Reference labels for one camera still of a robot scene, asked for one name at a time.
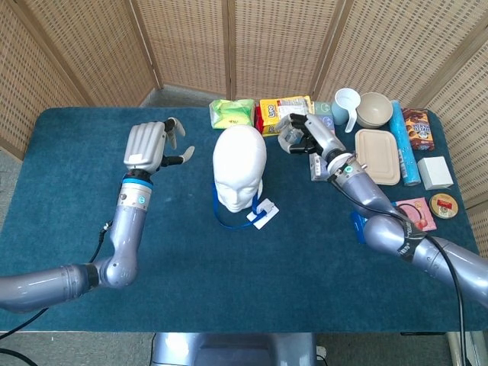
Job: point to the small white box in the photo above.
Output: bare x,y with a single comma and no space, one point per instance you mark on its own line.
434,173

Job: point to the white foam mannequin head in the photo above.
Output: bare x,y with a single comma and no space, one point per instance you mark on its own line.
239,164

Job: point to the yellow biscuit package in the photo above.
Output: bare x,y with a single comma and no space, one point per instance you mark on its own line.
270,120

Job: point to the woven wooden folding screen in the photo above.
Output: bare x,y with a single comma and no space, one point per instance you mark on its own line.
95,45

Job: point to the blue pink cookie box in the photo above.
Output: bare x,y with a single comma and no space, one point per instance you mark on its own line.
421,207

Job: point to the blue table carpet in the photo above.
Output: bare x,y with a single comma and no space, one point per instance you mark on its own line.
190,274

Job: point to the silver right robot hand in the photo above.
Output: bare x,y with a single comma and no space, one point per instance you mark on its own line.
322,135

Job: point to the brown cookie bag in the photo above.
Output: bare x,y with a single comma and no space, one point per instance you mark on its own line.
419,129

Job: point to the beige bowl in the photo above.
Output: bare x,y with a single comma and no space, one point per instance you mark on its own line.
375,110

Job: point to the round gold tin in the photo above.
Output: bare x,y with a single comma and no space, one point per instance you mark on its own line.
443,206

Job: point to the pastel tissue pack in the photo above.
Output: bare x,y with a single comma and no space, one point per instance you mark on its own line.
324,108

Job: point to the beige lidded lunch box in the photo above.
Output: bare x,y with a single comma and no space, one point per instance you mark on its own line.
377,152

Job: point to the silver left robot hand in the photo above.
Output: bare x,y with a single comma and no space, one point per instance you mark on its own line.
145,146

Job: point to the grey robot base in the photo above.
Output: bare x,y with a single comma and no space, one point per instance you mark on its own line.
232,350

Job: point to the blue cylinder tube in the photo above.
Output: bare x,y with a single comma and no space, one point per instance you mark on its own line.
404,148

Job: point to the green snack bag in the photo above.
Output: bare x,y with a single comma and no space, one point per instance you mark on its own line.
230,113

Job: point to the light blue mug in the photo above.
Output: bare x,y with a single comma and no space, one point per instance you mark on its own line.
341,110

